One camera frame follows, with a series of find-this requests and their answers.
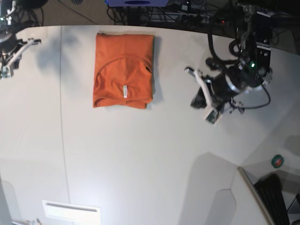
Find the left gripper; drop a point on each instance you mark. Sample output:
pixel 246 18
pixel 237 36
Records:
pixel 224 86

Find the white paper label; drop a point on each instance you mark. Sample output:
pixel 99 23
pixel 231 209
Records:
pixel 85 215

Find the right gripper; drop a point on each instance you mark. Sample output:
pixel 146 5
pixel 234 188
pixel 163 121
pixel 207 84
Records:
pixel 9 45

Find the orange t-shirt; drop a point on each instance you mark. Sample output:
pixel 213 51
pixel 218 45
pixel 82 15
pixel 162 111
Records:
pixel 123 70

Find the black keyboard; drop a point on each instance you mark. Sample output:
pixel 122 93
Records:
pixel 270 192

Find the green tape roll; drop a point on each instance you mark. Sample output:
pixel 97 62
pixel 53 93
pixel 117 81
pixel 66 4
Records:
pixel 277 161

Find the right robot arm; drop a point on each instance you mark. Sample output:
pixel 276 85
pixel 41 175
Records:
pixel 8 29

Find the white monitor edge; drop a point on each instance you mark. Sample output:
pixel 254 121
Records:
pixel 255 196

